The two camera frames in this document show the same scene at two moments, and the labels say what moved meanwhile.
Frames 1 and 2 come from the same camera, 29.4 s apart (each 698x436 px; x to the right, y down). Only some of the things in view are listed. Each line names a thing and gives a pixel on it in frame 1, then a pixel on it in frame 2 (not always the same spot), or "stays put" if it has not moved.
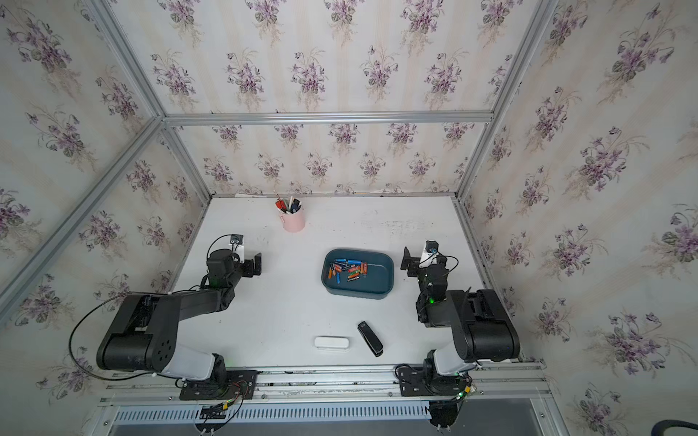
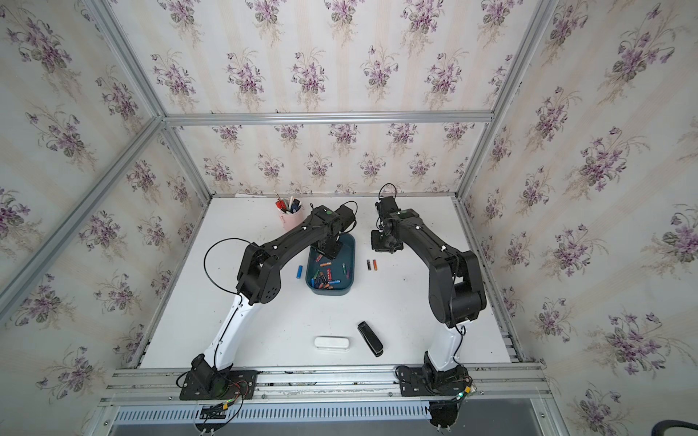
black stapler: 370,339 stays put
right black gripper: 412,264 to 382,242
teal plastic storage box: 358,273 to 332,277
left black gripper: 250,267 to 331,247
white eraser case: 333,342 stays put
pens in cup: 291,205 stays put
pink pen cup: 293,222 stays put
